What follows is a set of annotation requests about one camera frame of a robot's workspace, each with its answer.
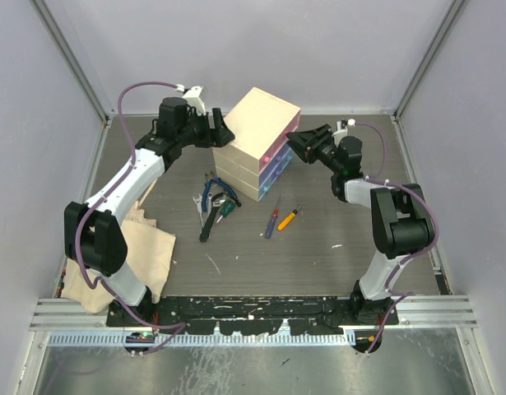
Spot blue handled pliers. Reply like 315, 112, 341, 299
202, 172, 241, 215

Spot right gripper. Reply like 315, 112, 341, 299
286, 123, 343, 174

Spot black adjustable wrench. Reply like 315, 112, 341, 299
199, 193, 226, 243

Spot beige cloth bag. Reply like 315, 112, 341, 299
61, 181, 176, 314

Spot large pink drawer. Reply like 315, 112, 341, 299
273, 113, 300, 151

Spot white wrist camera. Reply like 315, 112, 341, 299
332, 118, 355, 146
175, 84, 206, 115

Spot silver open end wrench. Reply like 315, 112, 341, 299
193, 194, 204, 227

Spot green handled screwdriver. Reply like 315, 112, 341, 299
216, 199, 237, 223

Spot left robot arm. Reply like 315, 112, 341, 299
64, 97, 234, 326

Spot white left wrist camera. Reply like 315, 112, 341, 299
175, 84, 206, 115

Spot wide purple drawer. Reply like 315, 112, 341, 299
258, 143, 292, 185

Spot cream drawer cabinet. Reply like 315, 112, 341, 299
213, 87, 301, 202

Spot orange handled screwdriver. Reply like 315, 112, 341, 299
277, 202, 304, 231

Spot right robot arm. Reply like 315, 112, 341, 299
287, 125, 439, 324

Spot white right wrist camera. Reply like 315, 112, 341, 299
332, 118, 355, 146

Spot left light blue drawer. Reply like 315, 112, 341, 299
258, 180, 272, 201

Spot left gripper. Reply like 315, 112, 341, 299
178, 109, 234, 149

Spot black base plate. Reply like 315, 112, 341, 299
106, 294, 402, 337

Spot small pink drawer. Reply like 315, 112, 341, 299
258, 144, 281, 172

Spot slotted cable duct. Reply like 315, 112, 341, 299
47, 330, 355, 348

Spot red blue handled screwdriver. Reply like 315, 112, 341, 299
264, 194, 283, 239

